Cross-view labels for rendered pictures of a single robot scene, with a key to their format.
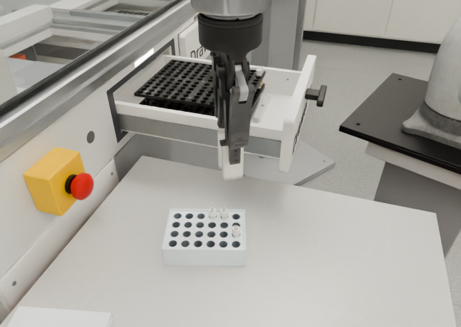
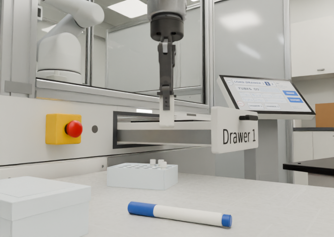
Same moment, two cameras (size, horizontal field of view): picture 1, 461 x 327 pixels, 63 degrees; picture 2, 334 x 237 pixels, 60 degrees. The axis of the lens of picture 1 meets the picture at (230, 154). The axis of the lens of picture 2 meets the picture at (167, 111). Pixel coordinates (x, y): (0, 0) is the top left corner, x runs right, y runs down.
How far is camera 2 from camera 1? 0.44 m
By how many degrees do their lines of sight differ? 43
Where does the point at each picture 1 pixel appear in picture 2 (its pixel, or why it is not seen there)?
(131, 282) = not seen: hidden behind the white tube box
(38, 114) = (68, 93)
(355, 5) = not seen: outside the picture
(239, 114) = (163, 61)
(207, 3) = (151, 8)
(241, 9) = (166, 7)
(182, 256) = (120, 176)
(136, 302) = not seen: hidden behind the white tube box
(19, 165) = (46, 108)
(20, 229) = (30, 146)
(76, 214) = (68, 172)
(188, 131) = (155, 134)
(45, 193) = (52, 125)
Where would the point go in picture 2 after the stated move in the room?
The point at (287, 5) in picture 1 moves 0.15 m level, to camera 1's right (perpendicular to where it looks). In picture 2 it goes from (268, 141) to (296, 141)
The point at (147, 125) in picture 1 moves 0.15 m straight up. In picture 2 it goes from (132, 134) to (132, 83)
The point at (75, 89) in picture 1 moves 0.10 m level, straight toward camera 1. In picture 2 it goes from (93, 96) to (88, 91)
